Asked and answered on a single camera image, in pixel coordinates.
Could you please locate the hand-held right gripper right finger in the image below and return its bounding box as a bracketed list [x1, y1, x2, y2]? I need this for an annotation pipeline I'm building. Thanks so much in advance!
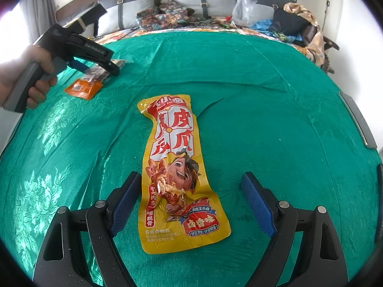
[241, 172, 349, 287]

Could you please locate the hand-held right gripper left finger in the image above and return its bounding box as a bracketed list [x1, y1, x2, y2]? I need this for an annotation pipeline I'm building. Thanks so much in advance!
[32, 171, 142, 287]

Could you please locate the orange snack packet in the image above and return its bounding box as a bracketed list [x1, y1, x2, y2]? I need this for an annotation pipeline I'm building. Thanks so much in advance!
[64, 60, 129, 100]

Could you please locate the yellow cartoon print snack packet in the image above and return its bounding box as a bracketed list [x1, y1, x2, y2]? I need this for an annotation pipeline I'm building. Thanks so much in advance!
[137, 94, 232, 255]

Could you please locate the person's left hand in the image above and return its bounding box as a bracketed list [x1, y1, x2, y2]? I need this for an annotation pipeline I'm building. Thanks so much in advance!
[0, 45, 59, 110]

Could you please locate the dark patterned clothing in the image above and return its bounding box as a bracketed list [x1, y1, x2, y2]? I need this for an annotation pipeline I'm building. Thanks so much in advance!
[136, 0, 195, 32]

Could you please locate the green satin cloth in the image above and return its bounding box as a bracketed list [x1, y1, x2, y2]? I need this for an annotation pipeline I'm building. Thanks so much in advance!
[0, 31, 383, 287]

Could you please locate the floral bedsheet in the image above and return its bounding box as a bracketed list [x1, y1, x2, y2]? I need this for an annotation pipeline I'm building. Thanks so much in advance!
[90, 22, 318, 57]

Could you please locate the grey smartphone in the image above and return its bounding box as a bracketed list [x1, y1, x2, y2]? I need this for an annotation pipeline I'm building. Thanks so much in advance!
[338, 92, 378, 150]

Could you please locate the clear plastic bag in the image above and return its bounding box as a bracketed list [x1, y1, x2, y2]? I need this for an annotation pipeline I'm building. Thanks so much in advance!
[232, 0, 258, 27]

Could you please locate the blue plastic bag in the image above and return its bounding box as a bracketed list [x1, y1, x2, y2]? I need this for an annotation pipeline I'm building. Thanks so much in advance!
[250, 19, 274, 32]

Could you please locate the dark wooden chair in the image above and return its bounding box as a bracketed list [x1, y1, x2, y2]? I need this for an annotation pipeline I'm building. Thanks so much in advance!
[302, 24, 340, 74]

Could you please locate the black bag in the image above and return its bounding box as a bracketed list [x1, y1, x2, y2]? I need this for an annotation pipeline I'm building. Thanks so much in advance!
[268, 8, 309, 36]

